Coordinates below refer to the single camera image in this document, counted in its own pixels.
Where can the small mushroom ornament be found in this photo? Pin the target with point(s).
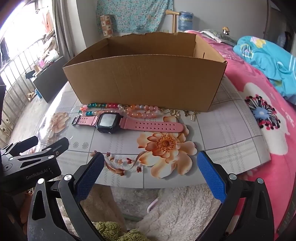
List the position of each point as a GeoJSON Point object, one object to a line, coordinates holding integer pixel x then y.
{"type": "Point", "coordinates": [226, 30]}

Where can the blue water jug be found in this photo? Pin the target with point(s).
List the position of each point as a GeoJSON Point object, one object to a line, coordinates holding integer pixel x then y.
{"type": "Point", "coordinates": [185, 22]}

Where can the brown cardboard box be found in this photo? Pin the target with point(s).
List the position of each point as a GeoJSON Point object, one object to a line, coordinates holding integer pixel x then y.
{"type": "Point", "coordinates": [143, 78]}

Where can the floral tablecloth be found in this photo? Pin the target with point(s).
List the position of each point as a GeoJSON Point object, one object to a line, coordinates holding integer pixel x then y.
{"type": "Point", "coordinates": [115, 148]}

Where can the dark flat board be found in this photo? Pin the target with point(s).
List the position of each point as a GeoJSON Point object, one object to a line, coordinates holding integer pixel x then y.
{"type": "Point", "coordinates": [48, 81]}

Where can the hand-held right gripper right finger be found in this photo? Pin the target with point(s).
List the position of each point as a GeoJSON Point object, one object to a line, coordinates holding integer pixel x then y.
{"type": "Point", "coordinates": [211, 178]}

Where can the metal window railing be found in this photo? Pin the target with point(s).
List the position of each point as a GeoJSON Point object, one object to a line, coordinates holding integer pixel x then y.
{"type": "Point", "coordinates": [10, 92]}

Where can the patterned paper roll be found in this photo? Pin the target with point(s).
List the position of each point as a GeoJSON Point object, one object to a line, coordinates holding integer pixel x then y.
{"type": "Point", "coordinates": [106, 25]}

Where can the teal floral wall cloth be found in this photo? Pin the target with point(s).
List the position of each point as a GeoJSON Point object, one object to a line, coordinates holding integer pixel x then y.
{"type": "Point", "coordinates": [134, 14]}

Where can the gold dangle earring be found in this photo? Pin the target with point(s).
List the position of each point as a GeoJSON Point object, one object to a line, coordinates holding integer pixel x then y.
{"type": "Point", "coordinates": [175, 113]}
{"type": "Point", "coordinates": [192, 117]}

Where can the pink floral blanket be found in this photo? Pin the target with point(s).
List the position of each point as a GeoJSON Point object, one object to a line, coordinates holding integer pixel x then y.
{"type": "Point", "coordinates": [266, 129]}

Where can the grey lace cushion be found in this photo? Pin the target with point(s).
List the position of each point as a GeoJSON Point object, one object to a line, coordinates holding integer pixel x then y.
{"type": "Point", "coordinates": [219, 36]}

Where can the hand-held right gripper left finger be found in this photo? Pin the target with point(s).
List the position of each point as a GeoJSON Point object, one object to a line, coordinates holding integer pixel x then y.
{"type": "Point", "coordinates": [90, 176]}

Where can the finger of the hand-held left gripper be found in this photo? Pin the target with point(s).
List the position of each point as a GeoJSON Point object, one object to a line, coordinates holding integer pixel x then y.
{"type": "Point", "coordinates": [57, 146]}
{"type": "Point", "coordinates": [25, 143]}

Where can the grey curtain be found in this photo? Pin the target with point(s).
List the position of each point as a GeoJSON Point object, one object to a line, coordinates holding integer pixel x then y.
{"type": "Point", "coordinates": [63, 27]}

